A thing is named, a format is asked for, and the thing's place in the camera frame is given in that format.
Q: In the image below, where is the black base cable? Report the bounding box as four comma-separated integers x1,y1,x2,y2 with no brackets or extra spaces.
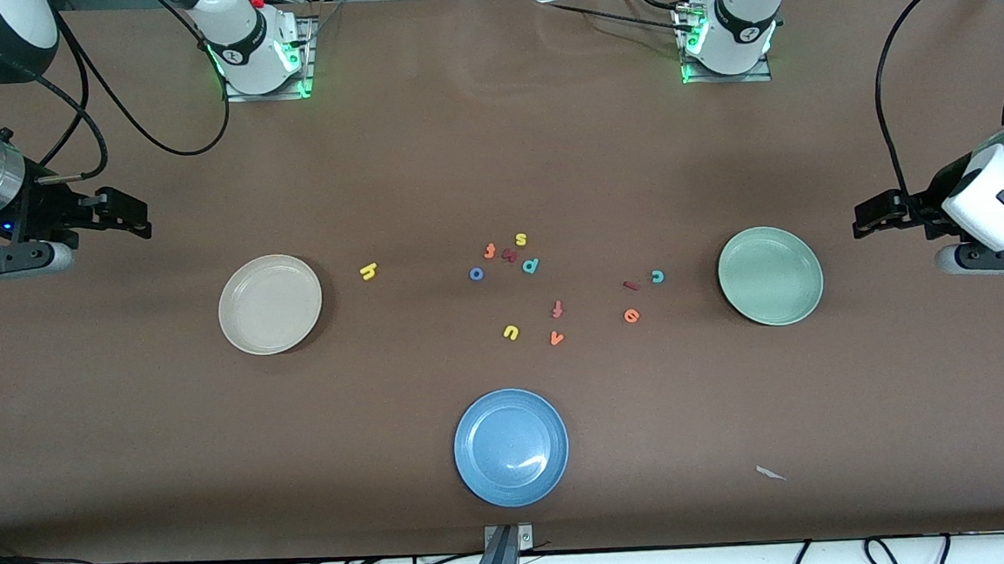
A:
537,0,699,47

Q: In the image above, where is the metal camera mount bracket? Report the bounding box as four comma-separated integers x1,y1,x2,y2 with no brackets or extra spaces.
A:
460,522,536,564

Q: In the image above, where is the green plate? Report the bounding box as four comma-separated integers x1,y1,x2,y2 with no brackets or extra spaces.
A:
715,223,827,331

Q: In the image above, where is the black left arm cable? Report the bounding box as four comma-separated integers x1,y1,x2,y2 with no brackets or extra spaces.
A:
868,0,1004,207

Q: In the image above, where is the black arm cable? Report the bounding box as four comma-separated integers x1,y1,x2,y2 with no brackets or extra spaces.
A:
868,0,1004,207
5,0,236,187

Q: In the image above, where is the brown table cover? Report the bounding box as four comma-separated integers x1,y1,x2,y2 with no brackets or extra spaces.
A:
0,0,1004,564

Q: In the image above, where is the beige brown plate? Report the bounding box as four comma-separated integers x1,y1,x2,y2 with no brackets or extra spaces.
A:
215,252,327,359

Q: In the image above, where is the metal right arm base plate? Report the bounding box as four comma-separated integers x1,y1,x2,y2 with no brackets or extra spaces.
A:
220,17,319,104

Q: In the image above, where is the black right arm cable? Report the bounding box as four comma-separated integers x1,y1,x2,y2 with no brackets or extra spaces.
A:
5,0,236,187

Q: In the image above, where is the blue plate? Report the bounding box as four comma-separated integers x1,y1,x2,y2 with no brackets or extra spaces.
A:
451,386,573,512

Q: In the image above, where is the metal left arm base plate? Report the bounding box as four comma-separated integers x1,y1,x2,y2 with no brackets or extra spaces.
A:
677,0,775,88

